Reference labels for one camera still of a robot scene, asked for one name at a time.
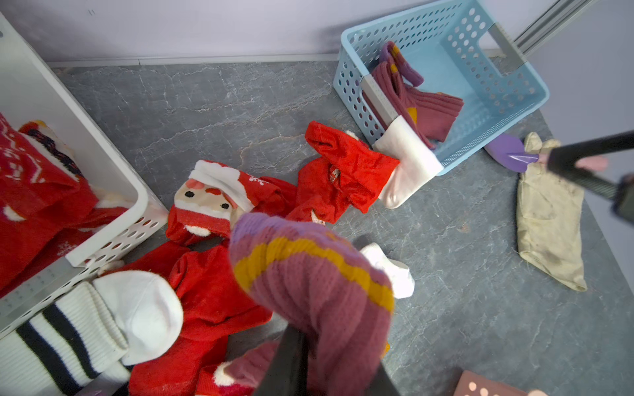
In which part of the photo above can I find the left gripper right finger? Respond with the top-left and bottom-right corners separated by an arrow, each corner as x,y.
364,363 -> 401,396

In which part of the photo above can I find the plain red fleece sock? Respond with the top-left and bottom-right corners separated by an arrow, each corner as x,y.
92,242 -> 272,395

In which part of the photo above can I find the red snowflake sock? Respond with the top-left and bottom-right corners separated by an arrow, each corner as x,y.
287,121 -> 400,224

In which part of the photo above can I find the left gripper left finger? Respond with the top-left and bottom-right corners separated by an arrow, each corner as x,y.
253,324 -> 309,396

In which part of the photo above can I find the purple pink scoop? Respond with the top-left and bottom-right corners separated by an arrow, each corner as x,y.
484,132 -> 609,173

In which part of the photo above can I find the white plastic basket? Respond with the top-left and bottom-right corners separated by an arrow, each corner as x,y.
1,20 -> 168,335

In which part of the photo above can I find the pink plastic basket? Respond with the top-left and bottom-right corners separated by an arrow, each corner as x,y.
453,371 -> 546,396

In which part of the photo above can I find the red white striped sock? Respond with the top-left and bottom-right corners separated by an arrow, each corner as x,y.
1,119 -> 133,295

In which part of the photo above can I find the white cuff red sock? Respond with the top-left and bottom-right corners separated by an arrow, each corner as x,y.
372,115 -> 444,209

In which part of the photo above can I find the purple pink striped sock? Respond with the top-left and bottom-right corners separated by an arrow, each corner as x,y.
213,213 -> 395,395

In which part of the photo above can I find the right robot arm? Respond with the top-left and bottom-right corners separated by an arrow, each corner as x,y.
546,130 -> 633,224

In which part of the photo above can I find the pink purple yellow sock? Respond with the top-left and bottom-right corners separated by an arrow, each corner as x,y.
371,41 -> 464,150

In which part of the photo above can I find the blue plastic basket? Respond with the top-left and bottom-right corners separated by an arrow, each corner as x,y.
333,1 -> 550,173

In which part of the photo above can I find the santa face red sock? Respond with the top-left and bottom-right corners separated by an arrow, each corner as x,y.
166,160 -> 297,246

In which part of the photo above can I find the white black striped sock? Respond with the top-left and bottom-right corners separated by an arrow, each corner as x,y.
1,271 -> 184,395

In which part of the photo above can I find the beige work glove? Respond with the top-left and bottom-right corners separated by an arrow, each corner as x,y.
516,163 -> 588,292

